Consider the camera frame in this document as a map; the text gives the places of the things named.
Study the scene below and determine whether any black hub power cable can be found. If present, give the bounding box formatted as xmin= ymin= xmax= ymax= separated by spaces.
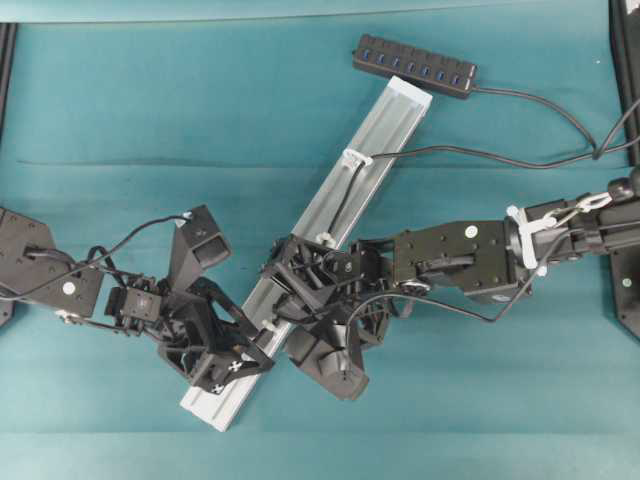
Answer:
xmin=469 ymin=85 xmax=640 ymax=161

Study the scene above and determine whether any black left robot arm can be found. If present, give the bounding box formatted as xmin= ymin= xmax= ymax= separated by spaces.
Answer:
xmin=1 ymin=205 xmax=274 ymax=394

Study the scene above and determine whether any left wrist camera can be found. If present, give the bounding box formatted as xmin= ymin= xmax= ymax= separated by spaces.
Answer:
xmin=166 ymin=205 xmax=231 ymax=290

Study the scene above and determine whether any black USB cable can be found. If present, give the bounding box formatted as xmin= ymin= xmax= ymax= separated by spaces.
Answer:
xmin=272 ymin=97 xmax=640 ymax=321

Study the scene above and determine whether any aluminium extrusion rail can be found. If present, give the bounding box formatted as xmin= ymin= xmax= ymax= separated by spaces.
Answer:
xmin=180 ymin=76 xmax=433 ymax=432

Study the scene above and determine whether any black right frame post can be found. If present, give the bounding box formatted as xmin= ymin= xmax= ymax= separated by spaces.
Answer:
xmin=609 ymin=0 xmax=640 ymax=169

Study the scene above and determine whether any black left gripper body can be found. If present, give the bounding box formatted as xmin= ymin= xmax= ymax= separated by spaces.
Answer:
xmin=105 ymin=277 xmax=233 ymax=380

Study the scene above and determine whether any white ring near hub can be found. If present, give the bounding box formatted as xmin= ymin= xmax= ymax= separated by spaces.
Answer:
xmin=340 ymin=147 xmax=374 ymax=172

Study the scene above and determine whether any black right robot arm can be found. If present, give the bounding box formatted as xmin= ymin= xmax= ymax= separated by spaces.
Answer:
xmin=262 ymin=171 xmax=639 ymax=350

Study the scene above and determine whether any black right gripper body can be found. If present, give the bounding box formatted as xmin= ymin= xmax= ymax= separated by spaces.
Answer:
xmin=261 ymin=234 xmax=393 ymax=348

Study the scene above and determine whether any black USB hub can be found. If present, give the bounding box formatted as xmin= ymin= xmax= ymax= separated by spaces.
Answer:
xmin=352 ymin=34 xmax=477 ymax=99

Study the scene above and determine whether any black left frame post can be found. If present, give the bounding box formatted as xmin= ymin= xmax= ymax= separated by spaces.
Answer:
xmin=0 ymin=23 xmax=18 ymax=132

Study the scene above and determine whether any black frame post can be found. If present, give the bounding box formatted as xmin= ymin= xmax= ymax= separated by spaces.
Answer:
xmin=609 ymin=0 xmax=640 ymax=169
xmin=0 ymin=23 xmax=18 ymax=132

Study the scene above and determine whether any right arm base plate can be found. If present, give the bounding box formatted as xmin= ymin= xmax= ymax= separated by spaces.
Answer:
xmin=604 ymin=246 xmax=639 ymax=341

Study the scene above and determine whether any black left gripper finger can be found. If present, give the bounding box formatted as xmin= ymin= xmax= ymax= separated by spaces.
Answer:
xmin=209 ymin=294 xmax=275 ymax=373
xmin=187 ymin=349 xmax=265 ymax=395

